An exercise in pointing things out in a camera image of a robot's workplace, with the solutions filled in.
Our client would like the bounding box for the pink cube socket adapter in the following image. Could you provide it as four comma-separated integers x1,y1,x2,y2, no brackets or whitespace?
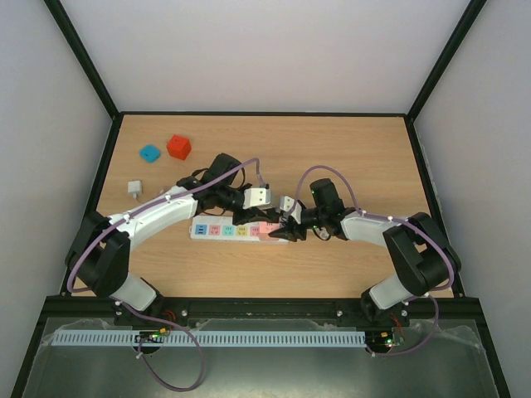
258,221,283,243

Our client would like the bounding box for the red cube socket adapter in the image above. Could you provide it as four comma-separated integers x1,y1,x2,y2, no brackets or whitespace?
166,134,192,161

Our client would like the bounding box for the blue plug adapter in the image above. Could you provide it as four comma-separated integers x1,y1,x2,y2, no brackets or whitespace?
139,144,161,163

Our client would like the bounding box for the white usb charger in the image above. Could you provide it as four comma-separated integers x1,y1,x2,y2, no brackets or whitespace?
127,180,143,198

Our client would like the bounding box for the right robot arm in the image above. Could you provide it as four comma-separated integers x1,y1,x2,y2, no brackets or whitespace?
269,178,461,325

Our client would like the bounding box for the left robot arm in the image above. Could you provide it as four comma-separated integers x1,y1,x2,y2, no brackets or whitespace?
66,153,280,312

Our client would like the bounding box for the white power strip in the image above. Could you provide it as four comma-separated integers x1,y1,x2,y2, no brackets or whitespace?
190,215,288,244

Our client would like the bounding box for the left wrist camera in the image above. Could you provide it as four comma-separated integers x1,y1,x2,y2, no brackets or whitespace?
242,187,274,209

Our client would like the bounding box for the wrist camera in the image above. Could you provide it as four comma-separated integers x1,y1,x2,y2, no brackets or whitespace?
279,196,303,224
242,187,274,209

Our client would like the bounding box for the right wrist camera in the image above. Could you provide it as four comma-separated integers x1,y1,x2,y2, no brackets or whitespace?
279,196,303,224

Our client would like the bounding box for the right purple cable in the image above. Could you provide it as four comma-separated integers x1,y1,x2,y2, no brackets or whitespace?
295,165,455,358

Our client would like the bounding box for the purple cable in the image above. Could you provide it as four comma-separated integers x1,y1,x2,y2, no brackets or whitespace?
66,157,269,391
295,165,455,358

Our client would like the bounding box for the black mounting rail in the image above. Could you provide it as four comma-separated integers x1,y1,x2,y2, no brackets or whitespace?
38,295,485,330

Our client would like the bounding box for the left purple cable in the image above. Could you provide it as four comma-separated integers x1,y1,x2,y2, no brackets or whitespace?
66,157,269,391

